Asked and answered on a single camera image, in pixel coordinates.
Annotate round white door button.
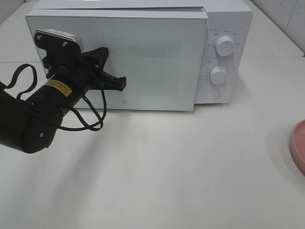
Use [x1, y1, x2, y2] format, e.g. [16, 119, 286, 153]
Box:
[205, 89, 220, 101]

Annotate white microwave knob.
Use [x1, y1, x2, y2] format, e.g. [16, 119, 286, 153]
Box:
[209, 66, 228, 85]
[215, 35, 235, 56]

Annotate pink plate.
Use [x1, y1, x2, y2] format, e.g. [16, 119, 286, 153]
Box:
[290, 120, 305, 176]

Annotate white microwave oven body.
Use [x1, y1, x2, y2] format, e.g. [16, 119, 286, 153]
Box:
[32, 0, 253, 105]

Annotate white microwave door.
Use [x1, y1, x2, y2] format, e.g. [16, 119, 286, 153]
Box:
[26, 10, 208, 111]

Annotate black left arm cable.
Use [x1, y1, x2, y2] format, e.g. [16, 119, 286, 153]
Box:
[6, 63, 108, 132]

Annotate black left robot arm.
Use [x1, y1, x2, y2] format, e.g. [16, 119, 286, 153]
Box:
[0, 29, 126, 154]

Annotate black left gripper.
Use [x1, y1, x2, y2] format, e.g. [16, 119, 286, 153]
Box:
[26, 29, 126, 117]

